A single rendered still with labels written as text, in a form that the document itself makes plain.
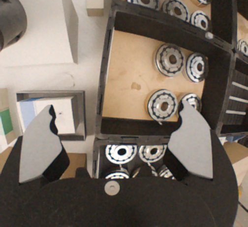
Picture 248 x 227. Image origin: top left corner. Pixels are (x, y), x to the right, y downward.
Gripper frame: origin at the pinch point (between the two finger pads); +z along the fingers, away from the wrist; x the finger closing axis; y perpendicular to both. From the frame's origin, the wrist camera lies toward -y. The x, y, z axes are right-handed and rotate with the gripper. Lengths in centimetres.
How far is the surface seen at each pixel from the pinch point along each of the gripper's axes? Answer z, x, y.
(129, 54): 24.7, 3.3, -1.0
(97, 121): 8.8, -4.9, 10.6
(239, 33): 38, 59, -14
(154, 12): 18.6, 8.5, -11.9
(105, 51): 13.9, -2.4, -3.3
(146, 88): 22.2, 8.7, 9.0
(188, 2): 35.1, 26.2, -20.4
